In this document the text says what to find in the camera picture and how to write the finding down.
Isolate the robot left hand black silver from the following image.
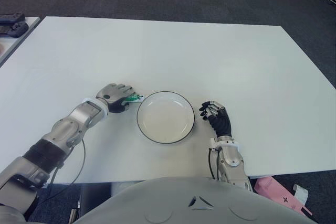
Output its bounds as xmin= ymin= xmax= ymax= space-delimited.
xmin=96 ymin=83 xmax=139 ymax=114

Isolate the robot right hand black silver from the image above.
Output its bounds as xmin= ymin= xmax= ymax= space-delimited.
xmin=198 ymin=100 xmax=233 ymax=137

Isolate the green toothpaste tube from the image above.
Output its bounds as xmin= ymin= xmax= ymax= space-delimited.
xmin=123 ymin=93 xmax=144 ymax=103

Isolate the white plate with black rim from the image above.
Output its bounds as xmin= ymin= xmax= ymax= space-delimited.
xmin=136 ymin=91 xmax=196 ymax=145

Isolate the grey robot torso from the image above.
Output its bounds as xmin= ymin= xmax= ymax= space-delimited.
xmin=75 ymin=176 xmax=320 ymax=224

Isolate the pink cardboard box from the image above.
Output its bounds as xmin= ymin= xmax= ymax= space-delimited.
xmin=253 ymin=176 xmax=313 ymax=217

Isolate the white paper tag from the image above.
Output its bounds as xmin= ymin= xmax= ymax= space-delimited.
xmin=291 ymin=183 xmax=308 ymax=204

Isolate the white side table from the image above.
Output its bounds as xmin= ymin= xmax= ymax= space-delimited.
xmin=0 ymin=16 xmax=41 ymax=67

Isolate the dark game controller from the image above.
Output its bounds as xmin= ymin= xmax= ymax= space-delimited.
xmin=0 ymin=22 xmax=29 ymax=38
xmin=0 ymin=11 xmax=26 ymax=24

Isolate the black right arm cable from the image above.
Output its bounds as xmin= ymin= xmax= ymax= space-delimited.
xmin=208 ymin=148 xmax=220 ymax=182

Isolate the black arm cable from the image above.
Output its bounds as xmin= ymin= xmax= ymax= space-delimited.
xmin=36 ymin=139 xmax=87 ymax=209
xmin=208 ymin=148 xmax=220 ymax=182

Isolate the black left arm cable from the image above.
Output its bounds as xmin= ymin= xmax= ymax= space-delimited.
xmin=36 ymin=139 xmax=87 ymax=209

